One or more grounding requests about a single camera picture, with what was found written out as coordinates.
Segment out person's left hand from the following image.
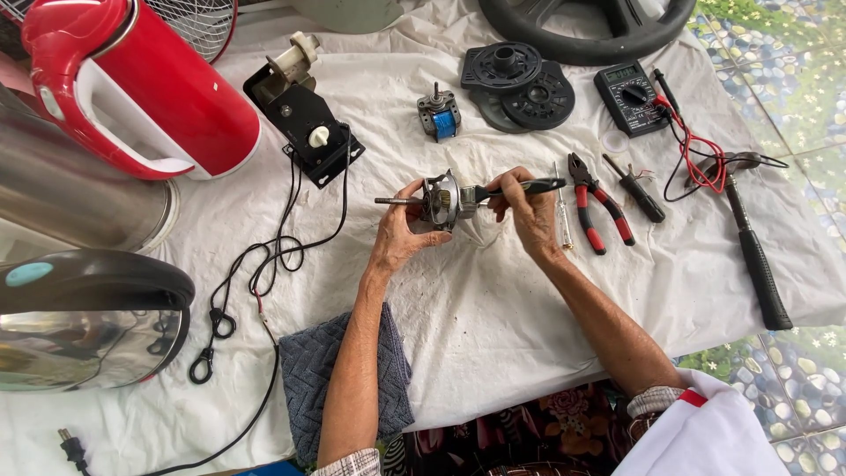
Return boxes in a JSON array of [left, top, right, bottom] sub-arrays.
[[367, 178, 454, 281]]

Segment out person's right hand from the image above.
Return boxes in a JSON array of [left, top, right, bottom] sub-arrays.
[[486, 166, 564, 261]]

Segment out black handled paint brush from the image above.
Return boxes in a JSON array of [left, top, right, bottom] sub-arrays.
[[461, 177, 568, 207]]

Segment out metal fan motor with shaft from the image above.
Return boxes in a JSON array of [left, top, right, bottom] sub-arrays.
[[374, 168, 481, 233]]

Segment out clear tester screwdriver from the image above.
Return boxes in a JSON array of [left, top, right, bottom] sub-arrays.
[[553, 161, 575, 251]]

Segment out red and black pliers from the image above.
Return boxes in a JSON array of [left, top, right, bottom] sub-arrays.
[[566, 152, 637, 257]]

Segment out white ground cloth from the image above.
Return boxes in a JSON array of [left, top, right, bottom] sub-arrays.
[[0, 25, 846, 476]]

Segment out round black plastic plate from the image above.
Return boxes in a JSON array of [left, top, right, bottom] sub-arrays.
[[468, 61, 576, 135]]

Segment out small motor with blue coil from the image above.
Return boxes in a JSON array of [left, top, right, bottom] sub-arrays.
[[416, 81, 463, 144]]

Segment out black digital multimeter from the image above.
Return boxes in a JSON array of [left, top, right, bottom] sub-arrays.
[[593, 60, 672, 139]]

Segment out square black plastic motor cover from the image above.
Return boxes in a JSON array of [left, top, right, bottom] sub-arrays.
[[460, 41, 544, 94]]

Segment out grey knitted towel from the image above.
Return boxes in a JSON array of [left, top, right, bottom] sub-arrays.
[[278, 302, 416, 468]]

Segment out red multimeter lead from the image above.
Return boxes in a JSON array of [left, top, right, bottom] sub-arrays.
[[653, 93, 728, 197]]

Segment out person's floral trousers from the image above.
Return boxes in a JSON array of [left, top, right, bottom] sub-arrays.
[[381, 379, 637, 476]]

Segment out grey plastic fan part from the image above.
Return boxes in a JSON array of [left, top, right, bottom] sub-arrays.
[[289, 0, 406, 36]]

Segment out white garment with red stripe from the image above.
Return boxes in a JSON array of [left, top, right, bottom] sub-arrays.
[[611, 368, 792, 476]]

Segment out red electric kettle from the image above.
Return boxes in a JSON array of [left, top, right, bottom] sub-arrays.
[[20, 0, 263, 181]]

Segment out steel kettle with black lid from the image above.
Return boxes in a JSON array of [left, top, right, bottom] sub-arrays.
[[0, 249, 197, 393]]

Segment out stainless steel pot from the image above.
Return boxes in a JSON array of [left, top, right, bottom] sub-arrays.
[[0, 85, 180, 267]]

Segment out black power cable with plug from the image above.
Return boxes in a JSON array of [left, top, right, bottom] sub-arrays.
[[57, 122, 353, 476]]

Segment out black handled screwdriver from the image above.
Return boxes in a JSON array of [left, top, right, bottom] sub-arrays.
[[601, 152, 667, 224]]

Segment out black switch box white knob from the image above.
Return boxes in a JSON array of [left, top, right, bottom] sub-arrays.
[[242, 31, 366, 190]]

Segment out large black plastic ring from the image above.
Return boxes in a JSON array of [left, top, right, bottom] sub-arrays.
[[476, 0, 699, 67]]

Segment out black handled claw hammer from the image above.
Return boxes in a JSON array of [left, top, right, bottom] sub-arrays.
[[683, 151, 794, 332]]

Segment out wire fan guard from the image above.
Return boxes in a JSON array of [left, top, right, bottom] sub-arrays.
[[144, 0, 239, 65]]

